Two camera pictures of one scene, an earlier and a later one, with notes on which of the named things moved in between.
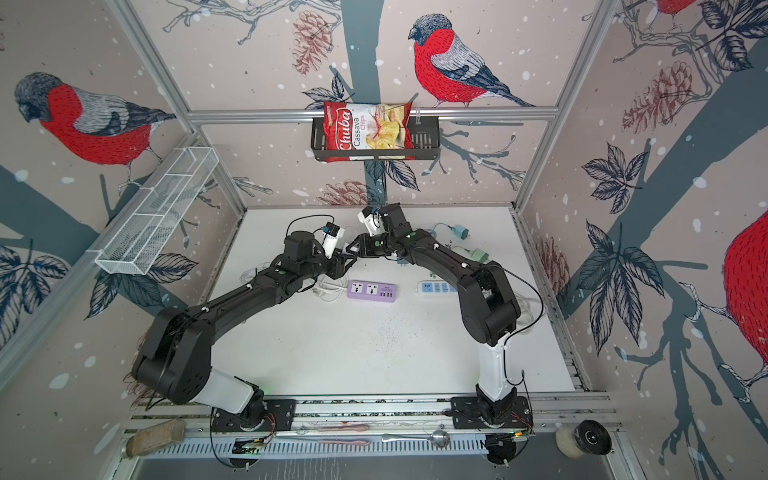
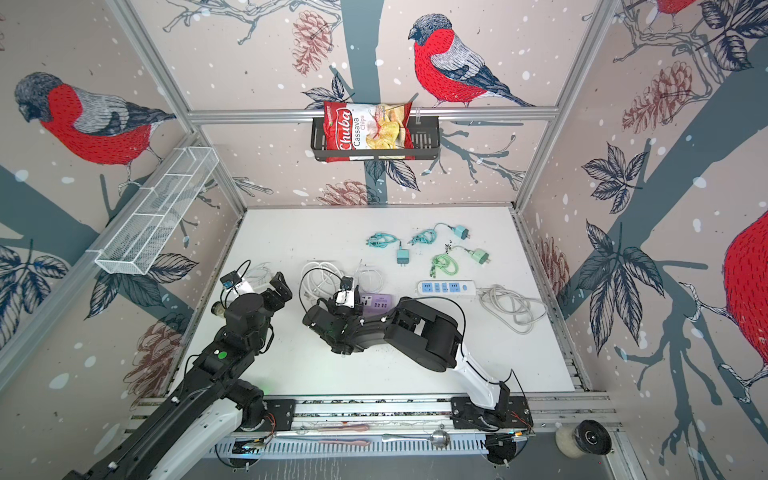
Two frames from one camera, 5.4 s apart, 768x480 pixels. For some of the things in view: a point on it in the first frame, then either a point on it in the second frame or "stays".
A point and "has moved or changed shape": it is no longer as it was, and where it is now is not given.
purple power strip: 379,291 has moved or changed shape
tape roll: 584,437 stays
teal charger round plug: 460,231 stays
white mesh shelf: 137,244 stays
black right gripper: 362,242 to 356,312
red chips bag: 367,126 stays
